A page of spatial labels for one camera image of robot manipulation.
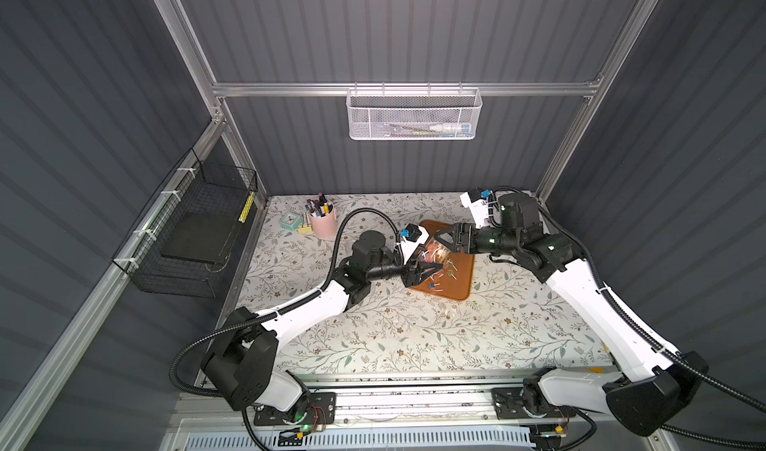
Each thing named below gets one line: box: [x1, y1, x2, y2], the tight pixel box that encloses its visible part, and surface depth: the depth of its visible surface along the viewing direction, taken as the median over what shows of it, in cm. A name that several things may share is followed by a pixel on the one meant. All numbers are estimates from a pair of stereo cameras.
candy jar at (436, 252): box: [421, 240, 452, 264], surface depth 73 cm
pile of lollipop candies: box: [427, 258, 458, 293], surface depth 98 cm
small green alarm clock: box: [279, 211, 302, 232], surface depth 114 cm
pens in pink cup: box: [305, 192, 334, 218], surface depth 103 cm
